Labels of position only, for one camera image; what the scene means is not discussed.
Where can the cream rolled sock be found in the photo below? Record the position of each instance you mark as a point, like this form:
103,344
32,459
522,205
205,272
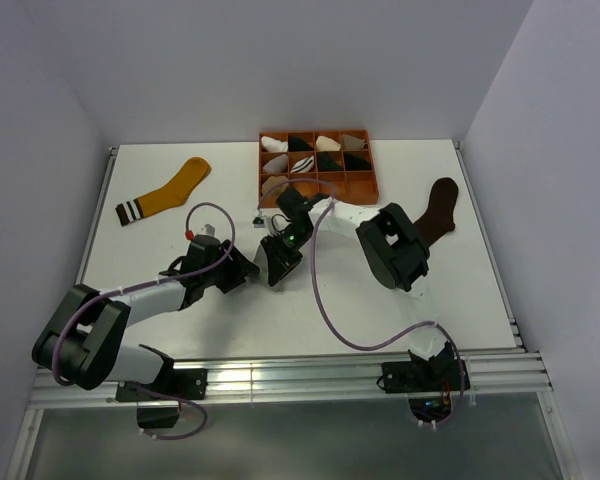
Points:
326,144

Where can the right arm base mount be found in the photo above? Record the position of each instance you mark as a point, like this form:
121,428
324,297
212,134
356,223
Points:
429,384

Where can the white black striped rolled sock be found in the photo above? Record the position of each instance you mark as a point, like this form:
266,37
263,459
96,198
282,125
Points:
303,165

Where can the dark green rolled sock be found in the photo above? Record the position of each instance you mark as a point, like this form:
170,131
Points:
326,163

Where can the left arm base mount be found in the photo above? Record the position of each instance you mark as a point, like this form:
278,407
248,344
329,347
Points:
179,385

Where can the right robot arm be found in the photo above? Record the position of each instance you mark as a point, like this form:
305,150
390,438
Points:
396,249

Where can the orange compartment tray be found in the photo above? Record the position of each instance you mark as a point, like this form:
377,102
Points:
357,187

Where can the dark brown sock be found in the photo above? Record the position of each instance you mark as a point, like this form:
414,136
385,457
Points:
438,218

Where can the grey rolled sock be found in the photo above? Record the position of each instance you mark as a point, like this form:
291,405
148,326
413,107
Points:
276,165

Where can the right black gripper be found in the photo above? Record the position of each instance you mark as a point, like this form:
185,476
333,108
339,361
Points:
280,262

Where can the aluminium frame rail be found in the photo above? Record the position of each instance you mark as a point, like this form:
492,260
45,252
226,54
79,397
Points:
349,377

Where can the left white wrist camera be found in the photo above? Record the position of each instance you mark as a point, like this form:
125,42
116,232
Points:
207,230

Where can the black rolled sock top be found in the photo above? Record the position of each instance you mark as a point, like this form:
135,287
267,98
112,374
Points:
298,144

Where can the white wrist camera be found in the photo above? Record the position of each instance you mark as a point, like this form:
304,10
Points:
263,221
207,230

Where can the mustard yellow sock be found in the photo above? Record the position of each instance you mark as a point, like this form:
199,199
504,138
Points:
173,194

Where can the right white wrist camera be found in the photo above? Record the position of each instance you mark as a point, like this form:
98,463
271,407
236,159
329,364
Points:
263,221

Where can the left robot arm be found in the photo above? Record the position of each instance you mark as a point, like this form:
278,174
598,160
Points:
82,342

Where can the black rolled sock right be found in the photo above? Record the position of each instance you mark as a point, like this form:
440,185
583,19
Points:
356,162

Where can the grey sock black stripes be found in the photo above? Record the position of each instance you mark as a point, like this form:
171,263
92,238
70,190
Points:
271,272

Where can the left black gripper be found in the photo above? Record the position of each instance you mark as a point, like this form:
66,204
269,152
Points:
238,269

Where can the beige rolled sock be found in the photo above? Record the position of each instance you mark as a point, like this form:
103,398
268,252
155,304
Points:
273,186

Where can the taupe rolled sock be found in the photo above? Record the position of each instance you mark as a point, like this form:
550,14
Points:
350,142

